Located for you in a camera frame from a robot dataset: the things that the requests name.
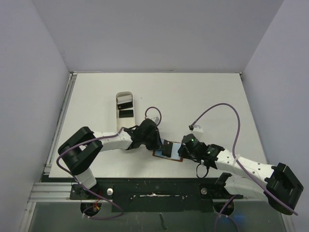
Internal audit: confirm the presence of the black credit card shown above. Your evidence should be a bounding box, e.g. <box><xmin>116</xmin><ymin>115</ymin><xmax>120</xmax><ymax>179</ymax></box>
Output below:
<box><xmin>162</xmin><ymin>140</ymin><xmax>173</xmax><ymax>158</ymax></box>

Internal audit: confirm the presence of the brown leather card holder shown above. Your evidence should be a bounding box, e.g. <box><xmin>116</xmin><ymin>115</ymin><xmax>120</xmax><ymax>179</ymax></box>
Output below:
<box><xmin>153</xmin><ymin>139</ymin><xmax>183</xmax><ymax>162</ymax></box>

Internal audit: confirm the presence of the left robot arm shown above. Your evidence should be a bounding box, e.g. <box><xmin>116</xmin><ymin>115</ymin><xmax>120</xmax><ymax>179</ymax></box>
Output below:
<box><xmin>56</xmin><ymin>118</ymin><xmax>163</xmax><ymax>199</ymax></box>

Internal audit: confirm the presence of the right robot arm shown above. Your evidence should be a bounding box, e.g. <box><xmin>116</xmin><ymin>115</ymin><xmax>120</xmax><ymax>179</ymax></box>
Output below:
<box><xmin>178</xmin><ymin>134</ymin><xmax>304</xmax><ymax>215</ymax></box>

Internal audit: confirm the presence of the black card in tray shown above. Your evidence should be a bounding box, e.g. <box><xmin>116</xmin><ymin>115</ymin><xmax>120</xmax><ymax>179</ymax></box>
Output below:
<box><xmin>119</xmin><ymin>109</ymin><xmax>134</xmax><ymax>118</ymax></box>

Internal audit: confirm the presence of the black card upper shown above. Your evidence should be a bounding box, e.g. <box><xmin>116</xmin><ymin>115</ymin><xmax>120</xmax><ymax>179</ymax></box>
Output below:
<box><xmin>117</xmin><ymin>101</ymin><xmax>133</xmax><ymax>110</ymax></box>

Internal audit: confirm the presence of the white card stack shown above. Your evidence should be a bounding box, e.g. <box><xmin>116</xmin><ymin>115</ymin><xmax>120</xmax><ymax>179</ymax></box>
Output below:
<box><xmin>117</xmin><ymin>95</ymin><xmax>133</xmax><ymax>104</ymax></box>

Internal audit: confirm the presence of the white oblong tray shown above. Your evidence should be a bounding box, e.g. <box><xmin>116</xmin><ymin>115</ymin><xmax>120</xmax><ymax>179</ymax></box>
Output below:
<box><xmin>115</xmin><ymin>91</ymin><xmax>136</xmax><ymax>131</ymax></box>

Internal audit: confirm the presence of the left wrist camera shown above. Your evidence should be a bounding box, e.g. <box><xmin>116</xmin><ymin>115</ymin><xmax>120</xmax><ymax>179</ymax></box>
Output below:
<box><xmin>146</xmin><ymin>117</ymin><xmax>160</xmax><ymax>126</ymax></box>

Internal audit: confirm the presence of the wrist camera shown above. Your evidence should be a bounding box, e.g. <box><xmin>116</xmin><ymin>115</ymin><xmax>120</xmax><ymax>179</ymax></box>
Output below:
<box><xmin>189</xmin><ymin>125</ymin><xmax>204</xmax><ymax>135</ymax></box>
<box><xmin>146</xmin><ymin>117</ymin><xmax>160</xmax><ymax>126</ymax></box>

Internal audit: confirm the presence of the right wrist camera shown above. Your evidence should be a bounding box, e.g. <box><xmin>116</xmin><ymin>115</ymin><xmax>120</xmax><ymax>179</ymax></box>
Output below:
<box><xmin>189</xmin><ymin>125</ymin><xmax>204</xmax><ymax>135</ymax></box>

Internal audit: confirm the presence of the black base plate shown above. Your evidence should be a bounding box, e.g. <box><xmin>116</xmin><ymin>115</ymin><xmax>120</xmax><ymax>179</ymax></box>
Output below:
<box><xmin>70</xmin><ymin>177</ymin><xmax>244</xmax><ymax>213</ymax></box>

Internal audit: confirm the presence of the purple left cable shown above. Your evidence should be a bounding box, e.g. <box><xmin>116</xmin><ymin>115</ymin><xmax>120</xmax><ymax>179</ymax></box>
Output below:
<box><xmin>56</xmin><ymin>106</ymin><xmax>162</xmax><ymax>220</ymax></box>

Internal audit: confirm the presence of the aluminium rail frame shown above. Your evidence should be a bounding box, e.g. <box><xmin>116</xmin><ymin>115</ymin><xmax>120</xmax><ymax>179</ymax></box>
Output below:
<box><xmin>19</xmin><ymin>72</ymin><xmax>77</xmax><ymax>232</ymax></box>

